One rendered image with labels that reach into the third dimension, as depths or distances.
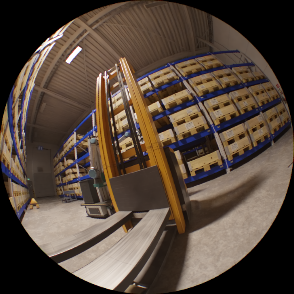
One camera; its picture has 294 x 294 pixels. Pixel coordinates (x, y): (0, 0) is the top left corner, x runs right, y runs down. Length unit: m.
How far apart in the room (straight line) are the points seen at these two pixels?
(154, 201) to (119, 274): 0.66
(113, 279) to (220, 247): 0.68
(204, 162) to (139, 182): 1.73
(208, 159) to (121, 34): 7.49
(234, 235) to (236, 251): 0.17
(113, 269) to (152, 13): 8.05
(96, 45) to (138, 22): 2.85
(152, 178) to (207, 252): 0.77
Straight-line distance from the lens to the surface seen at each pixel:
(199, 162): 2.32
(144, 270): 0.79
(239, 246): 0.88
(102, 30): 7.11
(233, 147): 2.60
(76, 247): 0.74
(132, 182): 0.93
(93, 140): 1.91
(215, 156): 2.39
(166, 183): 0.82
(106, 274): 0.48
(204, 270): 0.79
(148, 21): 7.47
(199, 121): 2.48
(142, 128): 0.91
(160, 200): 0.87
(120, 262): 0.51
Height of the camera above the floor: 0.72
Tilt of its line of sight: 14 degrees up
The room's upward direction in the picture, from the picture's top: 17 degrees counter-clockwise
